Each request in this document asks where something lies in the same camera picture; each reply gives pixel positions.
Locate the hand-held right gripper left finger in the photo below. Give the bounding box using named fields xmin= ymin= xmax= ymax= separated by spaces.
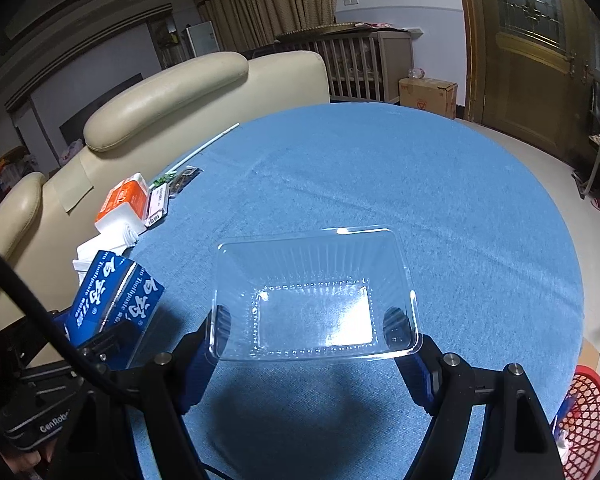
xmin=62 ymin=305 xmax=231 ymax=480

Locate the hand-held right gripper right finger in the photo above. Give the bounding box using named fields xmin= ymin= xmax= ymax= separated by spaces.
xmin=380 ymin=305 xmax=566 ymax=480

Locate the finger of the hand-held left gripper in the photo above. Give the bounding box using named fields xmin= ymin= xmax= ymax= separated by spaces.
xmin=77 ymin=321 xmax=148 ymax=373

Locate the blue toothpaste box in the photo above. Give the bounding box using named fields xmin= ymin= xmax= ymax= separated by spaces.
xmin=61 ymin=250 xmax=166 ymax=367

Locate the clear plastic tray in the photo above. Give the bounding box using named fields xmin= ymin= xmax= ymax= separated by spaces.
xmin=207 ymin=227 xmax=424 ymax=364

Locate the red plastic lattice basket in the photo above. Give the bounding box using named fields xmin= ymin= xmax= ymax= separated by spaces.
xmin=554 ymin=366 xmax=600 ymax=480

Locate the orange tissue pack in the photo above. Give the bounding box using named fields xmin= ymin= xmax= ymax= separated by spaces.
xmin=94 ymin=171 xmax=151 ymax=233

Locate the white labelled packet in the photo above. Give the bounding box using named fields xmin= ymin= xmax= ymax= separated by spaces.
xmin=144 ymin=183 xmax=170 ymax=228

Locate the flat cardboard sheet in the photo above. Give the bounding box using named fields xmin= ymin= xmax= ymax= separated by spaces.
xmin=576 ymin=337 xmax=600 ymax=372

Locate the green circuit strip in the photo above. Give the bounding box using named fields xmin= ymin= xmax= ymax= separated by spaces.
xmin=150 ymin=171 xmax=183 ymax=190

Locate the small black packet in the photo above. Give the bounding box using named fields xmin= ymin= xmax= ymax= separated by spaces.
xmin=171 ymin=167 xmax=202 ymax=195

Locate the blue tablecloth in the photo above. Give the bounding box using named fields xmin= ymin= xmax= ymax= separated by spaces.
xmin=125 ymin=102 xmax=586 ymax=480

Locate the thin white stick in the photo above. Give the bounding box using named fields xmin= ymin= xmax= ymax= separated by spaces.
xmin=157 ymin=122 xmax=241 ymax=183

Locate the cream leather sofa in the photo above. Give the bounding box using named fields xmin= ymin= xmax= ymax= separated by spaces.
xmin=0 ymin=50 xmax=331 ymax=376

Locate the brown cardboard box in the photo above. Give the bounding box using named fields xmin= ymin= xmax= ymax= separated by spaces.
xmin=398 ymin=77 xmax=459 ymax=120

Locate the white cabinet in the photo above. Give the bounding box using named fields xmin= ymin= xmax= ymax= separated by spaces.
xmin=182 ymin=21 xmax=218 ymax=58

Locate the wooden crib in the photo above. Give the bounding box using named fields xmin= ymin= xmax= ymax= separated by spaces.
xmin=275 ymin=22 xmax=426 ymax=104

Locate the wooden door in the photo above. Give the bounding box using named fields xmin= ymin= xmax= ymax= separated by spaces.
xmin=454 ymin=0 xmax=600 ymax=166

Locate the beige curtain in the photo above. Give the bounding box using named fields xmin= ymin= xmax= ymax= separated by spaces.
xmin=192 ymin=0 xmax=338 ymax=53

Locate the black cable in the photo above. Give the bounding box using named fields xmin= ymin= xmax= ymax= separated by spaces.
xmin=0 ymin=240 xmax=133 ymax=403

